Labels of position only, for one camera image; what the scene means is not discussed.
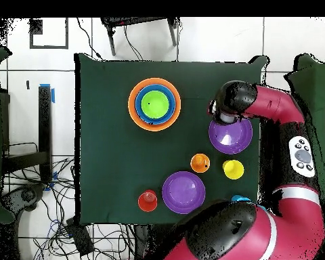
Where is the small light blue bowl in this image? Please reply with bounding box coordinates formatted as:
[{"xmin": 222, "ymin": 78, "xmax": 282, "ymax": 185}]
[{"xmin": 137, "ymin": 87, "xmax": 175, "ymax": 123}]

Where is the green bowl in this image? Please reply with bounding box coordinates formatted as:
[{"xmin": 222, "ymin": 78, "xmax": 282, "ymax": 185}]
[{"xmin": 140, "ymin": 90, "xmax": 171, "ymax": 119}]

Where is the large blue bowl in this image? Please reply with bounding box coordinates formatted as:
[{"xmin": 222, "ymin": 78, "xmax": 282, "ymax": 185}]
[{"xmin": 134, "ymin": 84, "xmax": 177, "ymax": 126}]

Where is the purple bowl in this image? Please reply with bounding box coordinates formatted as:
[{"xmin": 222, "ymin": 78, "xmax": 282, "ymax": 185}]
[
  {"xmin": 161, "ymin": 171, "xmax": 207, "ymax": 215},
  {"xmin": 208, "ymin": 116, "xmax": 253, "ymax": 155}
]

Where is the orange cup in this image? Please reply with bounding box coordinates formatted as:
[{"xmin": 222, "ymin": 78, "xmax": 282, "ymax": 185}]
[{"xmin": 190, "ymin": 153, "xmax": 211, "ymax": 173}]

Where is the yellow cup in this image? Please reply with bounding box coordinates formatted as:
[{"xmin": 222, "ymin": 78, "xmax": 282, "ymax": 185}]
[{"xmin": 222, "ymin": 159, "xmax": 245, "ymax": 180}]

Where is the large orange bowl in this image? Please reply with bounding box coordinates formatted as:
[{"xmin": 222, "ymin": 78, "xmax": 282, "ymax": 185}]
[{"xmin": 127, "ymin": 77, "xmax": 181, "ymax": 133}]

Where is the blue cup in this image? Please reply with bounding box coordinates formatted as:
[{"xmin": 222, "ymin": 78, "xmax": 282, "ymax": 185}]
[{"xmin": 230, "ymin": 194, "xmax": 252, "ymax": 203}]

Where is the red cup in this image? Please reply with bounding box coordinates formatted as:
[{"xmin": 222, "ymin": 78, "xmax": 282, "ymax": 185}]
[{"xmin": 137, "ymin": 189, "xmax": 158, "ymax": 213}]

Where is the dark green tablecloth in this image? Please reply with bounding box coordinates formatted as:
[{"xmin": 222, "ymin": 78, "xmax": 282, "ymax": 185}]
[{"xmin": 74, "ymin": 53, "xmax": 269, "ymax": 227}]

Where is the black metal stand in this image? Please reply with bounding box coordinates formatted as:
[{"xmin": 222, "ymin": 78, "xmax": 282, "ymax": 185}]
[{"xmin": 100, "ymin": 17, "xmax": 179, "ymax": 56}]

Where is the blue tape strip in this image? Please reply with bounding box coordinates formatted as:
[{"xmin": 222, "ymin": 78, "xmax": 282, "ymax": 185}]
[{"xmin": 39, "ymin": 83, "xmax": 56, "ymax": 104}]

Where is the black floor base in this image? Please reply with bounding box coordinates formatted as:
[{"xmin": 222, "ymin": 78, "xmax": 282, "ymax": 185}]
[{"xmin": 1, "ymin": 183, "xmax": 45, "ymax": 212}]

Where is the thin black cable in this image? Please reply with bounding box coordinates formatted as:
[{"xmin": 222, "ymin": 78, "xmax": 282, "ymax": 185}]
[{"xmin": 76, "ymin": 17, "xmax": 104, "ymax": 61}]

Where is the black table frame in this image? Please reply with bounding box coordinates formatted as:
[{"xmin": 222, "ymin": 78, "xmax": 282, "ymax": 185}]
[{"xmin": 2, "ymin": 85, "xmax": 53, "ymax": 182}]

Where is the bundle of cables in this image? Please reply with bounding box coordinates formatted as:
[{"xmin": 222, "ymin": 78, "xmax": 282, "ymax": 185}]
[{"xmin": 2, "ymin": 156, "xmax": 136, "ymax": 260}]

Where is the grey square frame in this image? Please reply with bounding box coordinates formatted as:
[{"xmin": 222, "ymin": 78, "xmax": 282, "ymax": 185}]
[{"xmin": 29, "ymin": 17, "xmax": 69, "ymax": 50}]

